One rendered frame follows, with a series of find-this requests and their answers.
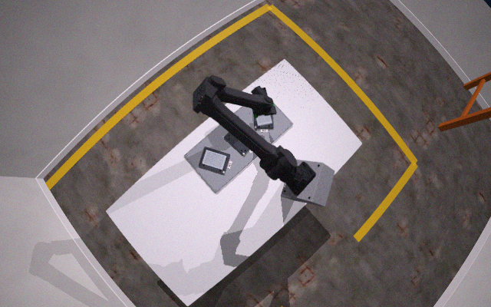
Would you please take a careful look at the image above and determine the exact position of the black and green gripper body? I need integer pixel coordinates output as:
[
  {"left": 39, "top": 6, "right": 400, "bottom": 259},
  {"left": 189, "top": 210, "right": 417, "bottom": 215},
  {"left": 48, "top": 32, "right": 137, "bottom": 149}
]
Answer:
[{"left": 252, "top": 105, "right": 277, "bottom": 117}]

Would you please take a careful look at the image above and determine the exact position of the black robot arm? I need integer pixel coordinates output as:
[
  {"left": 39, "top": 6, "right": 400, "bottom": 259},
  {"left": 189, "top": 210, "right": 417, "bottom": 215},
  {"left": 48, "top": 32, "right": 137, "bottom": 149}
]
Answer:
[{"left": 193, "top": 75, "right": 316, "bottom": 196}]

